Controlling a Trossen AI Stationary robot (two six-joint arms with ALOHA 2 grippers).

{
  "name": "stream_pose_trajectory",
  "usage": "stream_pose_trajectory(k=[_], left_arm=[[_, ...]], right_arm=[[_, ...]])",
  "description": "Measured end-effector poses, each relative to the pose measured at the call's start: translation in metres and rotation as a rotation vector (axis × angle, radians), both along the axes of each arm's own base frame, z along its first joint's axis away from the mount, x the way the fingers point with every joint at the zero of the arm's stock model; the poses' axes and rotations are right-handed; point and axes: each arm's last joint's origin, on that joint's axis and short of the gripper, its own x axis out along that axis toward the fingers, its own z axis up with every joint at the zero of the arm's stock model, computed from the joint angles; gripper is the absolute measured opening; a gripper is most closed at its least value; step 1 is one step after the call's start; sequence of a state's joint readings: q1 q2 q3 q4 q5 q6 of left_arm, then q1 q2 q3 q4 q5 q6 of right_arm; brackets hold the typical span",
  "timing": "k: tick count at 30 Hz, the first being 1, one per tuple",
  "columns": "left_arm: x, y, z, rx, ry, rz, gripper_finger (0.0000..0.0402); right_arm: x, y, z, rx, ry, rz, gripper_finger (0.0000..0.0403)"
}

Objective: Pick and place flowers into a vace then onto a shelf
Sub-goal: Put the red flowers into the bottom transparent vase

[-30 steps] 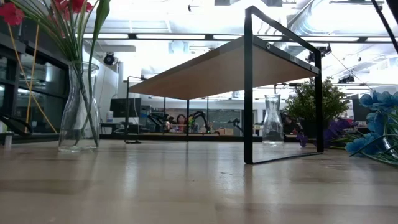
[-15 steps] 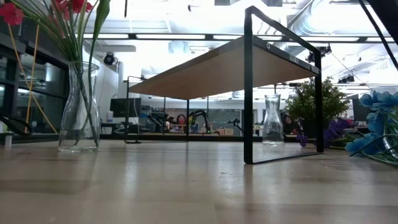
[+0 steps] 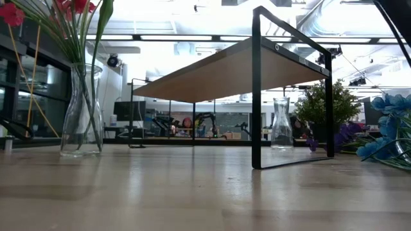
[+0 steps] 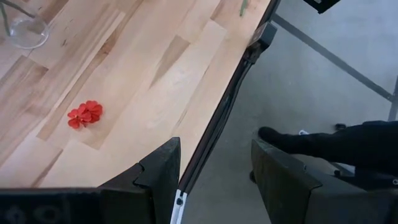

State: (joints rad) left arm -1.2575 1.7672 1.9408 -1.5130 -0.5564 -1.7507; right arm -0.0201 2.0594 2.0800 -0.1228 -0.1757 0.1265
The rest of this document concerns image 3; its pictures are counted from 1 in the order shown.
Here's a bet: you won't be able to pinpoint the clear glass vase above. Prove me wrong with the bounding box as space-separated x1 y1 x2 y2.
60 63 104 158
270 97 294 151

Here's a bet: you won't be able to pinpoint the yellow extension cable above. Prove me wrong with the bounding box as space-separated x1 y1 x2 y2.
8 24 60 139

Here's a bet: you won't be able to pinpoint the LED light bar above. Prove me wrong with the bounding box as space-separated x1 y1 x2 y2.
85 33 407 45

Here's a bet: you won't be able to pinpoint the blue artificial flower bunch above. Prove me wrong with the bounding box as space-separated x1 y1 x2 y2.
355 92 411 171

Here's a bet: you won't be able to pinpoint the wooden shelf black metal frame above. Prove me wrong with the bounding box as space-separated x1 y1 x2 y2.
130 5 335 170

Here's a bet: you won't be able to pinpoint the black computer monitor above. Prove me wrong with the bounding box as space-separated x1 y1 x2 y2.
113 100 147 122

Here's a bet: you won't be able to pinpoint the black ceiling spotlights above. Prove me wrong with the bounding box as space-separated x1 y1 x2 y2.
316 46 344 66

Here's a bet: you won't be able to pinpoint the brown cardboard box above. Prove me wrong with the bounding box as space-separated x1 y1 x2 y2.
221 131 242 141

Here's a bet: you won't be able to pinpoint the black ceiling cable reel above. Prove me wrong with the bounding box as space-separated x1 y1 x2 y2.
107 53 120 68

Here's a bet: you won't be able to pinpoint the purple artificial flower bunch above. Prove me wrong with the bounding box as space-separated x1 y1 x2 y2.
304 123 365 154

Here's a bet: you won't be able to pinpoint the potted green plant white blossoms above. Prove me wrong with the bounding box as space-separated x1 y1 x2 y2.
293 79 362 144

